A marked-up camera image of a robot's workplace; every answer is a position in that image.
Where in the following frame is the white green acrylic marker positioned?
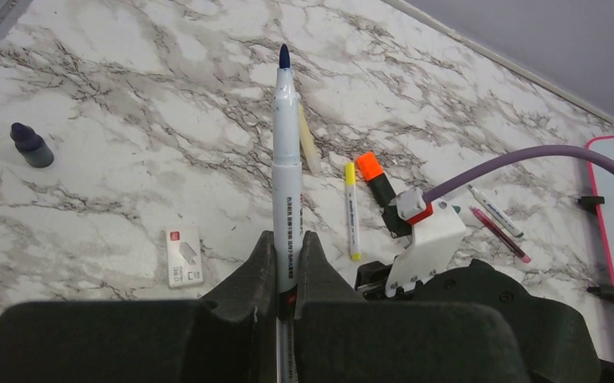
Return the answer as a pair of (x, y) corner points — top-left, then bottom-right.
(466, 184), (525, 239)

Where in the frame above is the pink red pen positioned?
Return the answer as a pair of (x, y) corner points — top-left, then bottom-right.
(469, 207), (532, 263)

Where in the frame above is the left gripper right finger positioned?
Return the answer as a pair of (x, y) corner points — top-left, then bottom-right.
(294, 231), (529, 382)

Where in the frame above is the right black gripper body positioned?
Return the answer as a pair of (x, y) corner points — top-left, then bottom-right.
(355, 259), (601, 382)

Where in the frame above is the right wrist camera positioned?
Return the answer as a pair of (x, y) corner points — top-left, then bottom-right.
(384, 188), (466, 298)

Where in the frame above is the black whiteboard clip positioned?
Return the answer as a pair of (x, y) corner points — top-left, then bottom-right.
(577, 195), (605, 210)

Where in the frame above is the dark blue cap near edge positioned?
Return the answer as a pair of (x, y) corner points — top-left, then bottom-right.
(10, 122), (54, 168)

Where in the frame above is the orange capped black highlighter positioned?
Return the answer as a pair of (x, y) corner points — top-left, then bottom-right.
(355, 152), (412, 238)

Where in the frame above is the white yellow highlighter pen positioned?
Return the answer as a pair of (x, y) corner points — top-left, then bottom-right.
(344, 162), (362, 261)

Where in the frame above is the yellow marker pen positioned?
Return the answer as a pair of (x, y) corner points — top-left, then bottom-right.
(298, 103), (322, 174)

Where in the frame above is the thin white blue pen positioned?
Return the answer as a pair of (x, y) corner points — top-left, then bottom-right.
(271, 44), (303, 382)

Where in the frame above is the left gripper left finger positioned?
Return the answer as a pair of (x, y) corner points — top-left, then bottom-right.
(0, 231), (277, 382)

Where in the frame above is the small white staples box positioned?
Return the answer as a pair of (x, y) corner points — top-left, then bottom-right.
(164, 225), (204, 289)

